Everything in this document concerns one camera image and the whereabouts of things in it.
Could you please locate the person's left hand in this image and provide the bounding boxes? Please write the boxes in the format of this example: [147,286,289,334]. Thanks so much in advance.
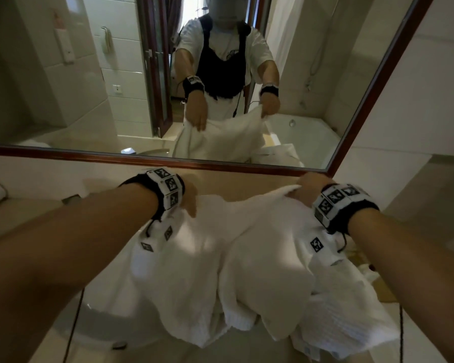
[181,177,198,218]

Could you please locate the person's right hand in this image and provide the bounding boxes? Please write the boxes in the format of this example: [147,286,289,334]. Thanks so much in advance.
[287,171,339,208]

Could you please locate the white oval sink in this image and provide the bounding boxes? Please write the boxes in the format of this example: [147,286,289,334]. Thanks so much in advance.
[52,283,182,350]

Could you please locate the person's right forearm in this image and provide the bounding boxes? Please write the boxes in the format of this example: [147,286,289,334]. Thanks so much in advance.
[346,207,454,363]

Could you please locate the person's left forearm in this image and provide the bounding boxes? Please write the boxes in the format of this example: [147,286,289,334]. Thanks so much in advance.
[0,183,159,363]

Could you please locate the black left wrist marker band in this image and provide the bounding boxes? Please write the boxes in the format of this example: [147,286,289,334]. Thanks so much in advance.
[119,168,186,223]

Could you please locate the black wrist marker band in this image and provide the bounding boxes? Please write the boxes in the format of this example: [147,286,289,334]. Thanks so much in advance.
[119,168,186,223]
[312,184,381,235]

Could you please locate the black right wrist marker band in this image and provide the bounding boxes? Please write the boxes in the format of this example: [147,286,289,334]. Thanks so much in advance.
[312,184,381,235]

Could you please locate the wooden bathtub ledge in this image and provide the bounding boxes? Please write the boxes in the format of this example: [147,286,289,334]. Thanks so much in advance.
[357,249,400,305]

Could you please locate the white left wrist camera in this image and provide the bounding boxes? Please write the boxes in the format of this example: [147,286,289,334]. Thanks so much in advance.
[139,219,177,256]

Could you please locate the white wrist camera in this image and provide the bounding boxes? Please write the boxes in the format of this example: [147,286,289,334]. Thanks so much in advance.
[306,232,349,267]
[139,219,177,256]

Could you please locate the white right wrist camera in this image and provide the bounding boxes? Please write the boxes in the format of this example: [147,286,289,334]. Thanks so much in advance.
[306,232,349,267]

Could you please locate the wooden framed wall mirror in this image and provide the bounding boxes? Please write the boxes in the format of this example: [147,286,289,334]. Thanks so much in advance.
[0,0,436,177]

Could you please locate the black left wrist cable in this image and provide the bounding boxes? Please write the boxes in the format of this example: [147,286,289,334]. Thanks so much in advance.
[62,287,86,363]

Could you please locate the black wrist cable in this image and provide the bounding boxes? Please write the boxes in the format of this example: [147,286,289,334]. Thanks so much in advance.
[398,304,405,363]
[62,287,86,363]

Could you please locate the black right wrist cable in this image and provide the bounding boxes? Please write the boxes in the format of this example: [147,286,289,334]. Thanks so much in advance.
[398,304,405,363]

